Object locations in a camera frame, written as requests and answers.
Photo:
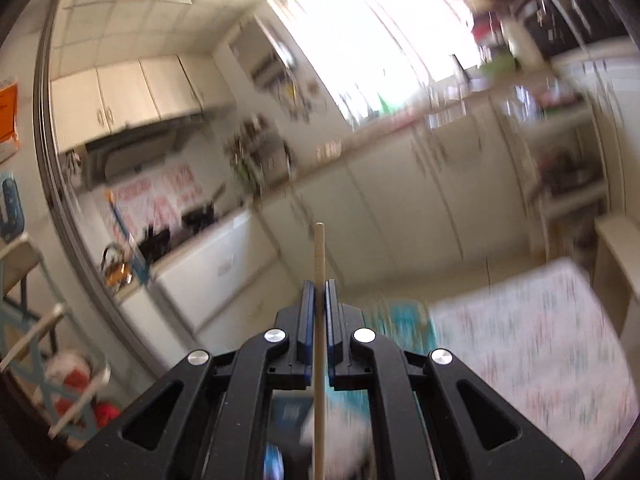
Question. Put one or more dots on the wall utensil rack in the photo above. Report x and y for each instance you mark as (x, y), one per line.
(255, 155)

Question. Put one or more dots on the teal hanging object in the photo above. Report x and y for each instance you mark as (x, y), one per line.
(10, 207)

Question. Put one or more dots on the red wall stickers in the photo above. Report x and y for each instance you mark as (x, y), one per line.
(150, 195)

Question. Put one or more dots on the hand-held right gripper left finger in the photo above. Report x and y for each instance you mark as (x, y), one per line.
(310, 320)

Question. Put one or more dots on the metal stovetop kettle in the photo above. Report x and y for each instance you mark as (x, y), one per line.
(117, 267)

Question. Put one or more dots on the pale wooden chopstick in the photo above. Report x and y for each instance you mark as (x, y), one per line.
(318, 260)

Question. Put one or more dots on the red and white cloth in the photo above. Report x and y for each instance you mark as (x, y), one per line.
(70, 375)

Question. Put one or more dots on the kitchen window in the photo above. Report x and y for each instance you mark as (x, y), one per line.
(380, 35)

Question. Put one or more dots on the green bowl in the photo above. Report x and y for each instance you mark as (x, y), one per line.
(500, 65)

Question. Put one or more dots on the grey framed glass sliding door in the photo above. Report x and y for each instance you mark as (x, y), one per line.
(47, 160)

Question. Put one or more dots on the red printed bag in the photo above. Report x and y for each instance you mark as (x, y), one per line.
(105, 412)

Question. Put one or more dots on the orange wall poster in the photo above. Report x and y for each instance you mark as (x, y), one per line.
(7, 115)

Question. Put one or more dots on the white slim trolley shelf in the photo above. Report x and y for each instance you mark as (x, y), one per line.
(565, 170)

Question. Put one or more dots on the steel range hood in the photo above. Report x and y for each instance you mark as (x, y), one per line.
(130, 152)

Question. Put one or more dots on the teal perforated plastic basket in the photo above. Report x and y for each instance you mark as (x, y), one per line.
(405, 320)

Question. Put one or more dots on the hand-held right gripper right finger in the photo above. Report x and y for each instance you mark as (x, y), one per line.
(331, 320)

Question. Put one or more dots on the cream upper wall cabinets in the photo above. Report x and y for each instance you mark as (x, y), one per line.
(125, 95)

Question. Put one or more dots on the black wok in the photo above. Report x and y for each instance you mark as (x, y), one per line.
(155, 240)

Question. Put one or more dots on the blue book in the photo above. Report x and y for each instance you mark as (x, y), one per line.
(287, 410)

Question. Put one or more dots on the white and teal shelf rack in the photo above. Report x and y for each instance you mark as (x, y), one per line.
(30, 340)

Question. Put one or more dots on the black frying pan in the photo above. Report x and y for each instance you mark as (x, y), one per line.
(200, 215)

